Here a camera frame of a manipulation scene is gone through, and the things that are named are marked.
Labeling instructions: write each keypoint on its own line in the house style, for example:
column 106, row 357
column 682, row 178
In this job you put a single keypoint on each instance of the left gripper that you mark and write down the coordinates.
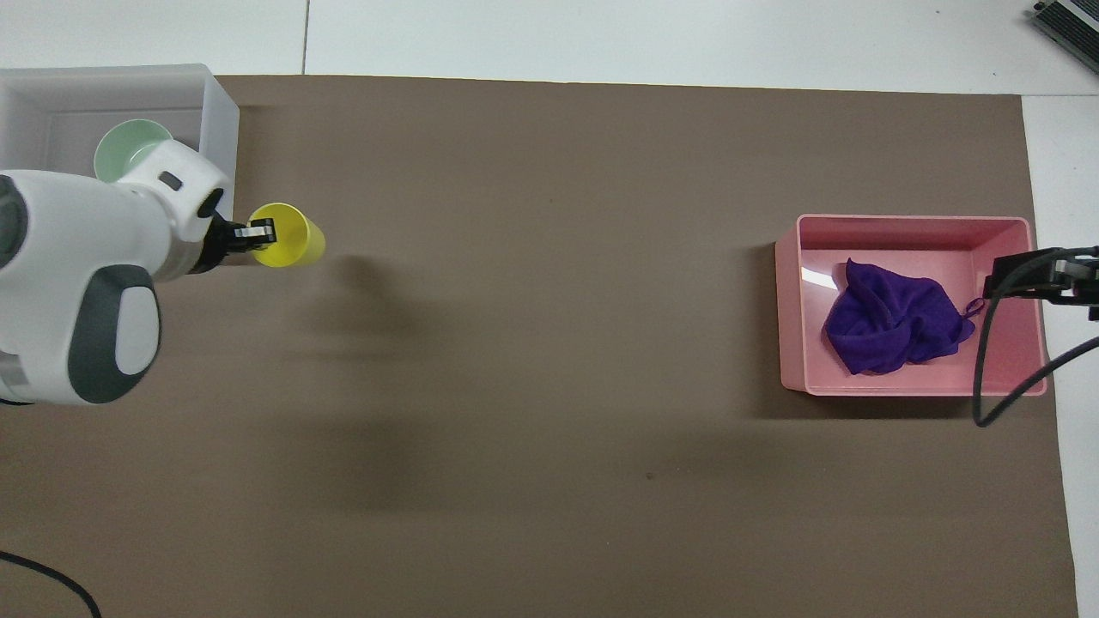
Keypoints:
column 216, row 247

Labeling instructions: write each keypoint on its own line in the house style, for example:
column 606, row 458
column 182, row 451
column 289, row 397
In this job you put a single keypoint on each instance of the yellow plastic cup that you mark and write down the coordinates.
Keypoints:
column 296, row 245

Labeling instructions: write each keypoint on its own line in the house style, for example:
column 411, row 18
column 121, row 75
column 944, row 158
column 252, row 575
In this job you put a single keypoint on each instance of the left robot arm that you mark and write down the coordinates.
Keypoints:
column 81, row 232

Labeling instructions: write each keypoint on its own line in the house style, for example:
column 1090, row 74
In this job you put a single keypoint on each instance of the translucent white plastic box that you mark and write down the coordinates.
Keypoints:
column 103, row 94

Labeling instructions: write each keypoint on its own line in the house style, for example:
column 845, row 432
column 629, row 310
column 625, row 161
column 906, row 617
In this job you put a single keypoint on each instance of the pink plastic box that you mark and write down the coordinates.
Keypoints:
column 1000, row 360

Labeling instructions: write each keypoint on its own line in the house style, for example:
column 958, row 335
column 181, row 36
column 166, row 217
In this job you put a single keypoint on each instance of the light green plastic cup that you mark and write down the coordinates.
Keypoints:
column 120, row 148

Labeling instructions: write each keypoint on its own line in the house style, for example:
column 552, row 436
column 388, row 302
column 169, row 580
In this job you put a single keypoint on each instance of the purple cloth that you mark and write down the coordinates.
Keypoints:
column 884, row 322

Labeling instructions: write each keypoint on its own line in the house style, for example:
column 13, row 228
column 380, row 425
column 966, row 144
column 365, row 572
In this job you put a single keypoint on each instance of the grey ribbed device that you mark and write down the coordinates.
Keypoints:
column 1069, row 21

